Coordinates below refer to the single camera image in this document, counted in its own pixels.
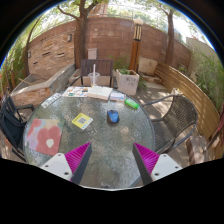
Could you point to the open white book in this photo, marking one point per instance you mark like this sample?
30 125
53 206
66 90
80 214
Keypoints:
100 92

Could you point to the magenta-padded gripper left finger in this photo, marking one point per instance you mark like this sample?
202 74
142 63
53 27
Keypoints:
58 165

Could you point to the black folding chair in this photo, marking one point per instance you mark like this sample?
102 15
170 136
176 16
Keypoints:
11 125

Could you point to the wooden lamp post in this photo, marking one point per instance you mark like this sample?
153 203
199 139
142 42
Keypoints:
135 50

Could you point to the grey wicker chair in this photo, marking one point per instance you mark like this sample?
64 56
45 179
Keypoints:
176 116

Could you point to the yellow code card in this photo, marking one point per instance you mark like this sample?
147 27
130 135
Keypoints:
82 120

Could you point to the small wall lamp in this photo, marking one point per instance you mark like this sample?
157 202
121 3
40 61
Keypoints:
29 54

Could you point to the concrete planter box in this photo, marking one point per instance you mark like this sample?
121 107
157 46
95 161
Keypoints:
127 83

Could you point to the clear plastic cup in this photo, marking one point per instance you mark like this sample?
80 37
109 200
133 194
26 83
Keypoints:
91 80

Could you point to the grey electrical wall box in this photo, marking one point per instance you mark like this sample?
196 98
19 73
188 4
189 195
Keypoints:
92 53

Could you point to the wooden slatted bench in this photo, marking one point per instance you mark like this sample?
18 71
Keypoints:
190 93

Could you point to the blue computer mouse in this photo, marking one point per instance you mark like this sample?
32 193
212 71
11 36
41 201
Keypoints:
113 116

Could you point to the colourful printed sheet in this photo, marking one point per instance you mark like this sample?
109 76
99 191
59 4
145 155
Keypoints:
76 91

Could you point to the dark wooden slatted chair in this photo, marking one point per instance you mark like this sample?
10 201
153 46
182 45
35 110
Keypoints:
103 67

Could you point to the blue white booklet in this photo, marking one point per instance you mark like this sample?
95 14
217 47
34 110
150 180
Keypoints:
117 96

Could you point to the slender dark tree trunk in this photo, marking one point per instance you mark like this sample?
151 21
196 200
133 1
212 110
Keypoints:
170 40

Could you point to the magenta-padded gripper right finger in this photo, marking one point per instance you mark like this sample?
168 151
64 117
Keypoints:
165 165

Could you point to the white plate with black characters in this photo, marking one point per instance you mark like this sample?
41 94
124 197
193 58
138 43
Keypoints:
51 100

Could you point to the green tissue pack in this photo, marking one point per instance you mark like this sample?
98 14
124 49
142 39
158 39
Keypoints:
131 103

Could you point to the thin curved tree trunk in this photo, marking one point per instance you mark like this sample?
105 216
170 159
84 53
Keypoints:
27 56

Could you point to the stone raised garden bed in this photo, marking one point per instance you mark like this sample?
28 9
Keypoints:
50 83

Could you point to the large wall lamp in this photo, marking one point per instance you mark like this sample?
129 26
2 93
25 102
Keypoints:
69 37

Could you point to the white drinking straw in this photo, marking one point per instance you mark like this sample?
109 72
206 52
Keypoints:
94 68

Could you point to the thick forked tree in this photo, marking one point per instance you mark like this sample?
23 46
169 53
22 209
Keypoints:
80 43

